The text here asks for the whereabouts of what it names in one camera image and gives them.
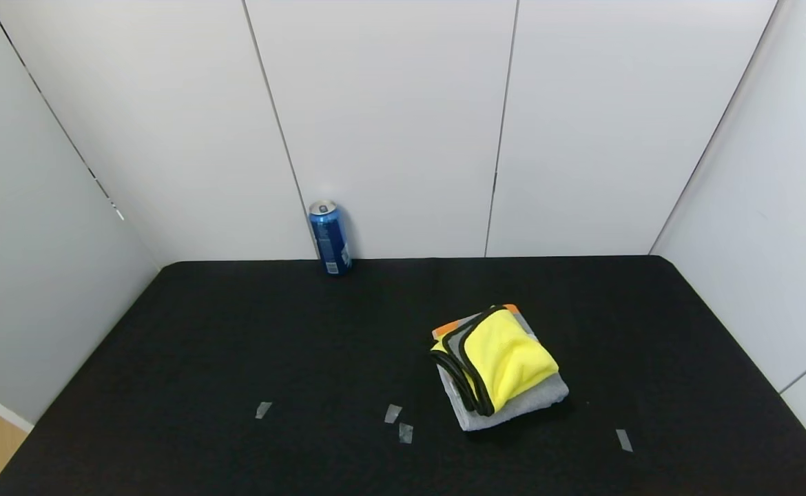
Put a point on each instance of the grey towel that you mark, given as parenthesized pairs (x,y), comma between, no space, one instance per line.
(534,403)

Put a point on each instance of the grey tape strip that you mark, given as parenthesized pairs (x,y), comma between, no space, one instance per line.
(406,433)
(393,414)
(262,410)
(623,440)

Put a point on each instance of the yellow towel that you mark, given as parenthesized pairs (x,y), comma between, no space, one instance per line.
(506,358)

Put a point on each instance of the black table cloth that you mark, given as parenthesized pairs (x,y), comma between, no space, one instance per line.
(238,344)

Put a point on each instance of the blue soda can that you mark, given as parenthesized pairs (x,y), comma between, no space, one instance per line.
(330,241)

